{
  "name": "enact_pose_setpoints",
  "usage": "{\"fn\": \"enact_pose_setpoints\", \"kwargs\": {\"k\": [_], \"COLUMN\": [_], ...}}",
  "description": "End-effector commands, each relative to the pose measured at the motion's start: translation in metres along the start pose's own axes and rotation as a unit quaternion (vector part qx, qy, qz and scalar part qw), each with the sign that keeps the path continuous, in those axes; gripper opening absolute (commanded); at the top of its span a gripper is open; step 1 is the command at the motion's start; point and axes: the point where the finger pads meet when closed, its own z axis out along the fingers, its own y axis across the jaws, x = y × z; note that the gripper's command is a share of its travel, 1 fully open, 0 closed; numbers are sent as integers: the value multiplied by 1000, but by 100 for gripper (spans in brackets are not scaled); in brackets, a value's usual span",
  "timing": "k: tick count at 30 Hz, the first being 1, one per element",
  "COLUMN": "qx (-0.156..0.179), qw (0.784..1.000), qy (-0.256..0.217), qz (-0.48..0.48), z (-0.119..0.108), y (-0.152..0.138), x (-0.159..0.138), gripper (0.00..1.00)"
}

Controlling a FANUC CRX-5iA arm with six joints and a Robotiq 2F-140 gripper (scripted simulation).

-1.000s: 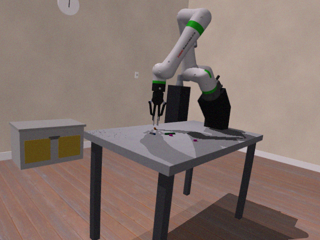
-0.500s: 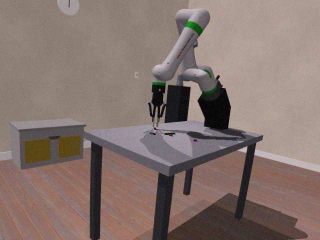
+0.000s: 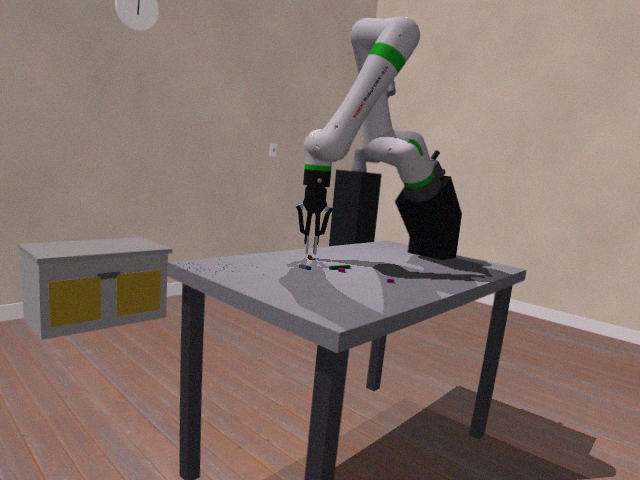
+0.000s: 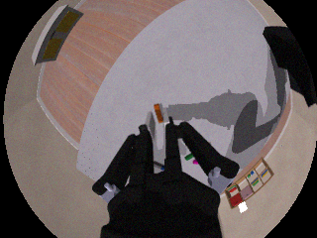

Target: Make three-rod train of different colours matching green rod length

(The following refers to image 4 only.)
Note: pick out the green rod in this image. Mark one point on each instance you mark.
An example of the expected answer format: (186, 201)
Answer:
(188, 157)

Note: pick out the orange rod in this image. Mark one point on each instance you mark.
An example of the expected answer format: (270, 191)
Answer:
(158, 113)

